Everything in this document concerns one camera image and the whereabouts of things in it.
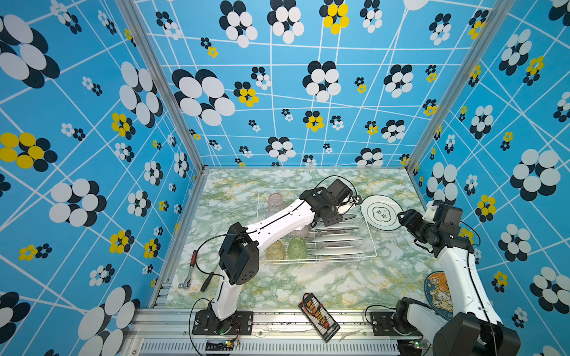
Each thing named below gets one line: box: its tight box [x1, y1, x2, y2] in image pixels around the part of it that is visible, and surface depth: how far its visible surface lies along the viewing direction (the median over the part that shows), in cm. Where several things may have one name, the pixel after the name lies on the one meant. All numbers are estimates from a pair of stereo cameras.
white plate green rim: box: [360, 194, 404, 231], surface depth 104 cm
